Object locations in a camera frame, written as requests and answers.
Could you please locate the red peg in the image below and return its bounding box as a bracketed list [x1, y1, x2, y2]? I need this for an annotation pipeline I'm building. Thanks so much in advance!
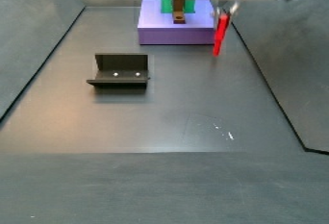
[214, 13, 230, 56]

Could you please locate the purple board block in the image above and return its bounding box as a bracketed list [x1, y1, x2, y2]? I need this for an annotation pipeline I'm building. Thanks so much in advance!
[137, 0, 214, 45]

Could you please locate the green block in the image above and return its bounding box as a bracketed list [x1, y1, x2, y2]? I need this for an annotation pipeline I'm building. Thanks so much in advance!
[183, 0, 195, 13]
[160, 0, 172, 13]

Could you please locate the brown L-shaped block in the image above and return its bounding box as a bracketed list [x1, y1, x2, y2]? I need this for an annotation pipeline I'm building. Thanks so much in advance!
[172, 0, 184, 24]

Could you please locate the black angle bracket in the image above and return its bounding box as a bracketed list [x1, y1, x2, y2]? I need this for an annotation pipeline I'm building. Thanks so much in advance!
[85, 53, 148, 87]

